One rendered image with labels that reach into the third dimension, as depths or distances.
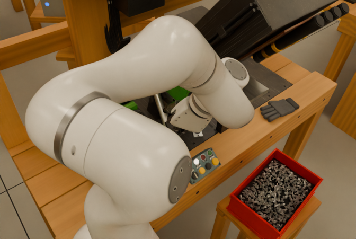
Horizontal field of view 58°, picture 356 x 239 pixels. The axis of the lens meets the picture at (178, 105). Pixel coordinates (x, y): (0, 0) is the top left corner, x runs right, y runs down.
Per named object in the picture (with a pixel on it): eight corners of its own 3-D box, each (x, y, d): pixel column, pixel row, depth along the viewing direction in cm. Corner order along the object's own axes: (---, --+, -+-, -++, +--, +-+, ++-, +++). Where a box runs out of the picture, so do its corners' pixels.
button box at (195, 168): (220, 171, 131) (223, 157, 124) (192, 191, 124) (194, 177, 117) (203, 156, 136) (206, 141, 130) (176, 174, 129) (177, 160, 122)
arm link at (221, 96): (250, 101, 51) (263, 115, 80) (196, 26, 56) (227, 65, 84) (205, 132, 53) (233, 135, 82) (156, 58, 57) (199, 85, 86)
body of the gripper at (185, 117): (219, 98, 90) (199, 118, 98) (186, 87, 87) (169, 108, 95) (220, 121, 86) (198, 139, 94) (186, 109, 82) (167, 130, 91)
